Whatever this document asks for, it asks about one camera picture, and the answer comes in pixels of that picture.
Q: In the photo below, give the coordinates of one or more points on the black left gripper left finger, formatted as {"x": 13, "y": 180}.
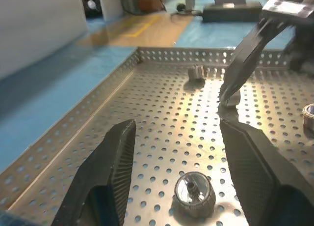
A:
{"x": 115, "y": 162}

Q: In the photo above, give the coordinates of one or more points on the white foam board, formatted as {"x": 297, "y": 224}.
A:
{"x": 111, "y": 3}

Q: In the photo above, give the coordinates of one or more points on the metal roller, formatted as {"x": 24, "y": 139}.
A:
{"x": 196, "y": 72}
{"x": 234, "y": 102}
{"x": 309, "y": 113}
{"x": 195, "y": 196}

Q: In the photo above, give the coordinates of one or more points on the black power adapter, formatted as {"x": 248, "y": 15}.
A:
{"x": 230, "y": 12}

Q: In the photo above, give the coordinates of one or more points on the perforated steel tray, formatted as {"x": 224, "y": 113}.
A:
{"x": 159, "y": 113}

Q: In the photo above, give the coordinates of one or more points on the black object with white cap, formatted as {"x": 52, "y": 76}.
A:
{"x": 90, "y": 3}

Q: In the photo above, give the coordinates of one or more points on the small black plug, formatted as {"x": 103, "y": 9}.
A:
{"x": 180, "y": 7}

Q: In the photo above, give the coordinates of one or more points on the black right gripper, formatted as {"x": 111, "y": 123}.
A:
{"x": 304, "y": 46}

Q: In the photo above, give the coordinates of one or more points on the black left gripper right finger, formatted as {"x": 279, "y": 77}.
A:
{"x": 255, "y": 172}

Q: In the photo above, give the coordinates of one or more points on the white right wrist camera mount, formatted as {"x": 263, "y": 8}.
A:
{"x": 287, "y": 7}

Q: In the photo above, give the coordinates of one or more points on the brown wooden block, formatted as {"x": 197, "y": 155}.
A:
{"x": 150, "y": 3}

